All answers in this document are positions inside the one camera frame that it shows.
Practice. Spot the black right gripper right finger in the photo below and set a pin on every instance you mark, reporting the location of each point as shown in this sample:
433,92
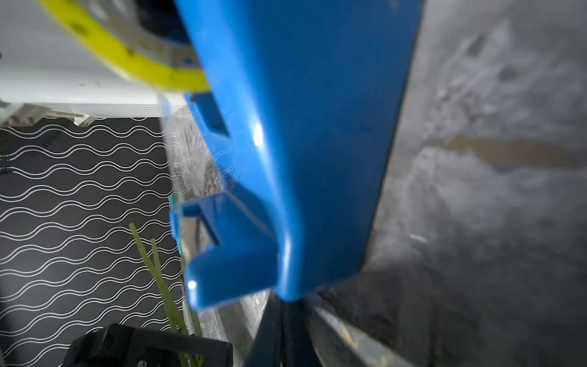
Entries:
298,349

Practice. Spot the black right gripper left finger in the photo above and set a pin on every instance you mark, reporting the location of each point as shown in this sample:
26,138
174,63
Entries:
266,350

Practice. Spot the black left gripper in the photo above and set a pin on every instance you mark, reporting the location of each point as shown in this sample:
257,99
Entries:
119,345

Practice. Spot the pink artificial flower bouquet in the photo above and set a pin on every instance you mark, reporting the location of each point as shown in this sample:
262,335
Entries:
152,262

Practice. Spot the blue tape dispenser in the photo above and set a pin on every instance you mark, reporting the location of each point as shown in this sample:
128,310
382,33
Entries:
297,102

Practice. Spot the brown lid white storage box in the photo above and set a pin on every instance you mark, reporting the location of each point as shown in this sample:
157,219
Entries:
45,71

